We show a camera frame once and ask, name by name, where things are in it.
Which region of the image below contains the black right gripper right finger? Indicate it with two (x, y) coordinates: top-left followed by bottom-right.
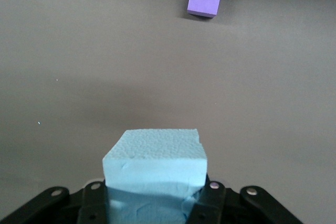
(183, 174), (305, 224)

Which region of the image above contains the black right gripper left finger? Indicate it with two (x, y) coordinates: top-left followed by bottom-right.
(0, 180), (112, 224)

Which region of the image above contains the blue foam block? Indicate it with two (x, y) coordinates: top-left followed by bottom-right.
(102, 127), (208, 224)

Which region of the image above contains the dark grey table mat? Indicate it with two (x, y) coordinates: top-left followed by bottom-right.
(0, 0), (336, 224)

